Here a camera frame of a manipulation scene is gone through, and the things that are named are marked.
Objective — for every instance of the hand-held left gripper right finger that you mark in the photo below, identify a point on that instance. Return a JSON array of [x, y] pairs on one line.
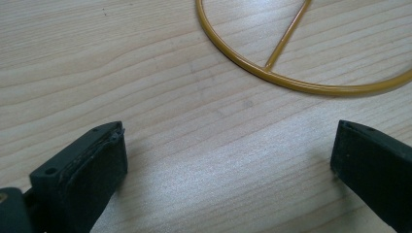
[[375, 168]]

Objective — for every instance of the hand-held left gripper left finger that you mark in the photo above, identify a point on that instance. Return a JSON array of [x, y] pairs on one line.
[[84, 181]]

